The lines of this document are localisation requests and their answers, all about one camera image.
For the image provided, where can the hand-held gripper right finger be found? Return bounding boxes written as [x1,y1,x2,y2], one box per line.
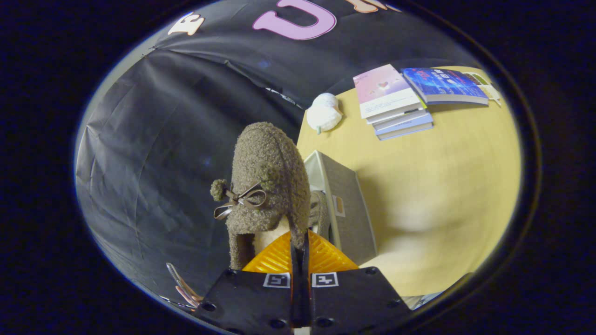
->
[302,230,413,335]

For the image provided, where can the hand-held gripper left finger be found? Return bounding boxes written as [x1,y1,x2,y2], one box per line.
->
[195,230,302,335]

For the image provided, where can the grey fabric storage box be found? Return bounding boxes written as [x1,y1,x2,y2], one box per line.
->
[303,150,378,266]

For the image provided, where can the brown fuzzy shoe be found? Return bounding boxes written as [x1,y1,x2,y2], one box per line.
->
[308,190,332,241]
[210,121,312,271]

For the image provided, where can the black backdrop cloth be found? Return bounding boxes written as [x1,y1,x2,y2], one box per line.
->
[74,0,472,305]

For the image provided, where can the pale blue book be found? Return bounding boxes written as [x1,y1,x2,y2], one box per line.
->
[373,112,435,141]

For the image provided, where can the white thin book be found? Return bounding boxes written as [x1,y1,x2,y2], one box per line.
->
[366,106,429,125]

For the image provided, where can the white round plush toy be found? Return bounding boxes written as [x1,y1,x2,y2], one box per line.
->
[306,93,344,135]

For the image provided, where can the pink cover book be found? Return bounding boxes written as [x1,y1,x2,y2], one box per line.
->
[352,64,427,120]

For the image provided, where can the dark blue cover book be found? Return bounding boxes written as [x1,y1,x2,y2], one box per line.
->
[400,67,490,107]

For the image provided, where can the green and white booklet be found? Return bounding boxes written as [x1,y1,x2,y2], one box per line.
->
[463,72,503,107]

